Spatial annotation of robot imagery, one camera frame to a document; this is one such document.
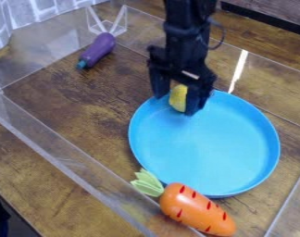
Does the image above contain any blue round tray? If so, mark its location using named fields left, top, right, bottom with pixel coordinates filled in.
left=127, top=91, right=281, bottom=198

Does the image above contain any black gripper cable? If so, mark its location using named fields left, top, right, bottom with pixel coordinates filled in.
left=206, top=17, right=226, bottom=51

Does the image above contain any clear acrylic enclosure wall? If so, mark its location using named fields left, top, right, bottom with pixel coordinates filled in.
left=0, top=0, right=300, bottom=237

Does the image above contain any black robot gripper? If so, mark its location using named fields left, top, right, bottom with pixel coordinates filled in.
left=147, top=0, right=217, bottom=116

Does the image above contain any purple toy eggplant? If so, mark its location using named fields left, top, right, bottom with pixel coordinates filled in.
left=76, top=32, right=115, bottom=69

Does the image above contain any yellow toy lemon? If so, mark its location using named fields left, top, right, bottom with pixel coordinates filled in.
left=169, top=84, right=187, bottom=112

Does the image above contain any white patterned curtain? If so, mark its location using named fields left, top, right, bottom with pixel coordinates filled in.
left=0, top=0, right=106, bottom=49

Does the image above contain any orange toy carrot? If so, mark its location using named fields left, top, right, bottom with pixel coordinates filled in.
left=130, top=168, right=237, bottom=237

